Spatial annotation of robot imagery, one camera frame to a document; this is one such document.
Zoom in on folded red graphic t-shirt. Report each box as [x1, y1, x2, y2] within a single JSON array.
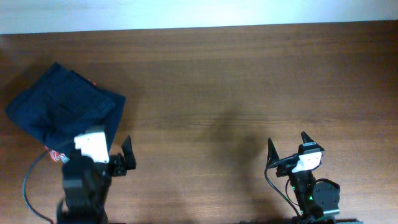
[[43, 77, 98, 162]]

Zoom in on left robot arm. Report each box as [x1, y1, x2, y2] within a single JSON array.
[[57, 126, 137, 224]]

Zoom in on dark navy blue shorts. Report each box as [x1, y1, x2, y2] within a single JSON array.
[[5, 63, 126, 156]]

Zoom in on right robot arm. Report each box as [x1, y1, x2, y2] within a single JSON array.
[[264, 131, 340, 224]]

